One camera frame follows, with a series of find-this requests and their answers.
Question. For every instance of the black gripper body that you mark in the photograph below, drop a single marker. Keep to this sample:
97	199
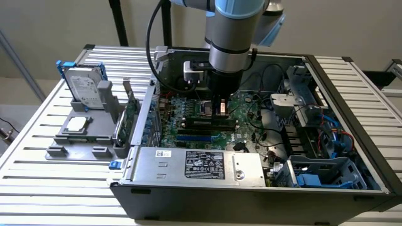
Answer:
223	82

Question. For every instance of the green RAM stick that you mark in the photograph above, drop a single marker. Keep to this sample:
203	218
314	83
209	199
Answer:
213	122

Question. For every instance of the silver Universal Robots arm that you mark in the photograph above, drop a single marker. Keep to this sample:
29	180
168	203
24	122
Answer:
229	35

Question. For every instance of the black RAM slot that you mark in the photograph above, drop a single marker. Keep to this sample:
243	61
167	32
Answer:
207	129

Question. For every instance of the blue expansion slot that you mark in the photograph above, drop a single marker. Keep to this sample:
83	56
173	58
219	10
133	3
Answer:
193	137

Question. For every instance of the CPU socket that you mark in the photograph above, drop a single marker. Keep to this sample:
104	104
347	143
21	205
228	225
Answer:
203	107

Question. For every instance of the green motherboard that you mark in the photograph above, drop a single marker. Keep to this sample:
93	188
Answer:
207	124

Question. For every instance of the metal drive cage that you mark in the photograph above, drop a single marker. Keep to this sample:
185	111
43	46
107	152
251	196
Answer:
300	99

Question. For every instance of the silver power supply unit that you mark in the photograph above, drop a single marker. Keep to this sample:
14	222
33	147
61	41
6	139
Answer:
197	166

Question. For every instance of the green graphics card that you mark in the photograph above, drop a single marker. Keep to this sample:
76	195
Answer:
128	115

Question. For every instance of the black open PC case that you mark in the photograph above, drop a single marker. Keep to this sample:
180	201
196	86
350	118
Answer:
251	183

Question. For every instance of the blue clip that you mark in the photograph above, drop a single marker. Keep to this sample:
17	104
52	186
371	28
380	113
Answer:
115	164

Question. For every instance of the grey disk bay cage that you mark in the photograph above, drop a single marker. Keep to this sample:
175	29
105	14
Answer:
326	171

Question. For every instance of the grey parts rack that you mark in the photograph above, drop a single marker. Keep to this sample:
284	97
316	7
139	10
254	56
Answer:
85	134

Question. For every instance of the white-lidded CPU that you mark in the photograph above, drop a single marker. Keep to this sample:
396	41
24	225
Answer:
76	123

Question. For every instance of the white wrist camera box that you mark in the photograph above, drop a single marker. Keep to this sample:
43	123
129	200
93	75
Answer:
192	73

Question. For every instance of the black upright post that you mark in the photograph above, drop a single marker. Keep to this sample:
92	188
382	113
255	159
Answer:
120	22

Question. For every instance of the hard disk in blue bracket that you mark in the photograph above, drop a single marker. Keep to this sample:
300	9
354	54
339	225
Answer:
83	87

